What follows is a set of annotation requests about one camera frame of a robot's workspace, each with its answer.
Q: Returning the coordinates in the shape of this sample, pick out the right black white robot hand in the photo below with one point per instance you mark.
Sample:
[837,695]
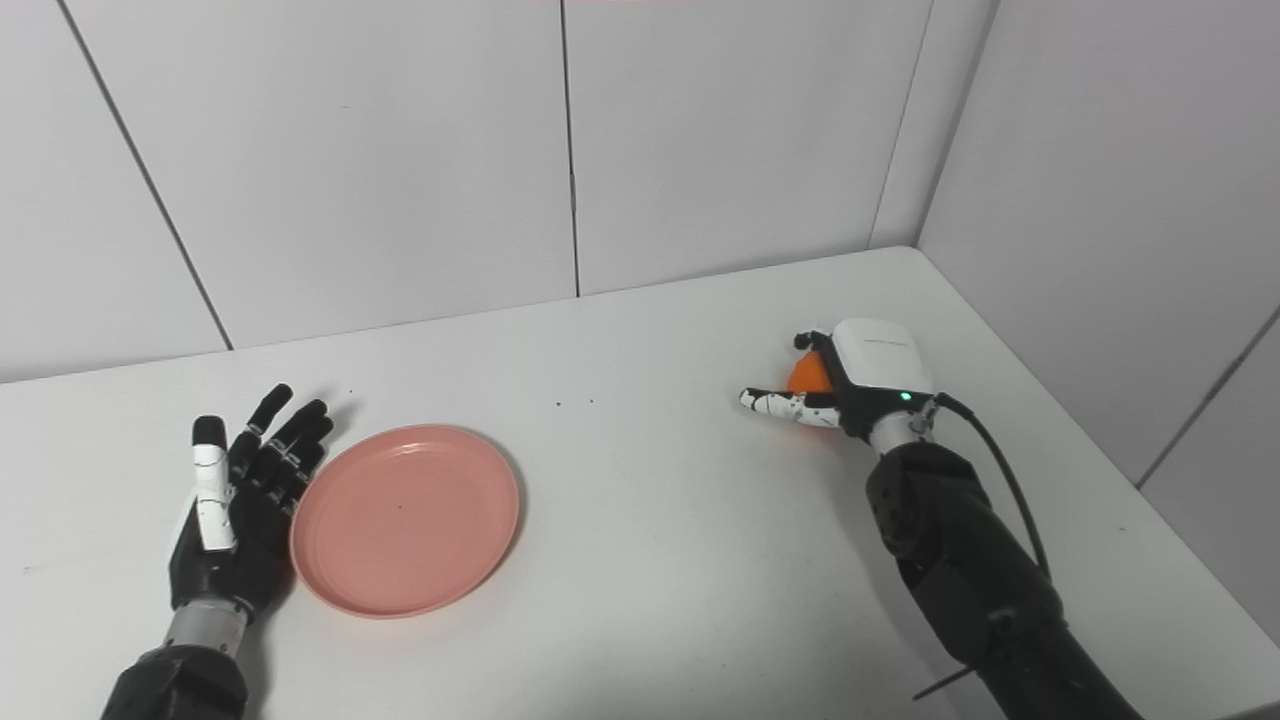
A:
[866,375]

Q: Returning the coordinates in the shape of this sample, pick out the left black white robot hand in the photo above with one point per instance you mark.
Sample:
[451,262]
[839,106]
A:
[240,510]

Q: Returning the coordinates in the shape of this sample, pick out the orange fruit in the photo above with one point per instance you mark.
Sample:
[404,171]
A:
[808,375]

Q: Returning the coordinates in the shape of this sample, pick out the pink round plate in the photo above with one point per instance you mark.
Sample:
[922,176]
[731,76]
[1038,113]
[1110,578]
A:
[405,520]

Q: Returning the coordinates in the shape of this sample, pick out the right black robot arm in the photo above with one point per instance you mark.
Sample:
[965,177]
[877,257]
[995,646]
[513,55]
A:
[980,580]

